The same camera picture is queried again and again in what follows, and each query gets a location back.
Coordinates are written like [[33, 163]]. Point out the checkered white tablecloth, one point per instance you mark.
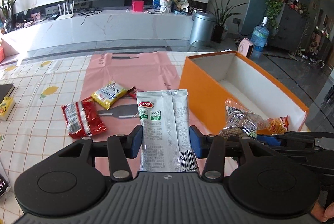
[[36, 128]]

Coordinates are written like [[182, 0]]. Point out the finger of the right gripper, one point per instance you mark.
[[279, 140], [307, 135]]

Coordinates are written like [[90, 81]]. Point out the dark cabinet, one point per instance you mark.
[[287, 37]]

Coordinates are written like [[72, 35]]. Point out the potted green plant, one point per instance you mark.
[[222, 12]]

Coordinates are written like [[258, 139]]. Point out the white marble tv console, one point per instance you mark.
[[107, 25]]

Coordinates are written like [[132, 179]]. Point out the silver trash can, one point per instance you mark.
[[202, 28]]

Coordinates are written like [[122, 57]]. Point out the clear green pastry pack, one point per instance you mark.
[[242, 122]]

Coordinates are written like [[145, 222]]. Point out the operator right hand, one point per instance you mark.
[[320, 213]]

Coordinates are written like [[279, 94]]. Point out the yellow snack packet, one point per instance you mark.
[[109, 94]]

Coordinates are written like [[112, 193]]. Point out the yellow tissue pack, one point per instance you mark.
[[6, 107]]

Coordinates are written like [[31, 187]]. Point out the blue water bottle jug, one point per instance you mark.
[[259, 38]]

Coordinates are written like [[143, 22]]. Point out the pink piggy appliance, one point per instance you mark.
[[245, 47]]

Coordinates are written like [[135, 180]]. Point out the white long sachet pack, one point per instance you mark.
[[166, 146]]

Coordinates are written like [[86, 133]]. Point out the red box on console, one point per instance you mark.
[[137, 5]]

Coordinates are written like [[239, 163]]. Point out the red white snack bag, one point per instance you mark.
[[82, 120]]

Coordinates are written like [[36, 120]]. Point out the black book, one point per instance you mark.
[[6, 90]]

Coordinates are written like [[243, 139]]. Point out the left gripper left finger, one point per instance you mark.
[[120, 148]]

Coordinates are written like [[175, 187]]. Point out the white wifi router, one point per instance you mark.
[[66, 11]]

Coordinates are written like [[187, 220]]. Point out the left potted plant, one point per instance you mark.
[[7, 11]]

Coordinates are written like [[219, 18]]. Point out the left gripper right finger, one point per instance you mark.
[[212, 149]]

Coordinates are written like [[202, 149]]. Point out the dark red snack bar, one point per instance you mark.
[[132, 93]]

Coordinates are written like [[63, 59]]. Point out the red fries snack bag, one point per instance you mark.
[[278, 125]]

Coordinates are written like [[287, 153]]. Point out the orange white cardboard box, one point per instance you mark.
[[211, 79]]

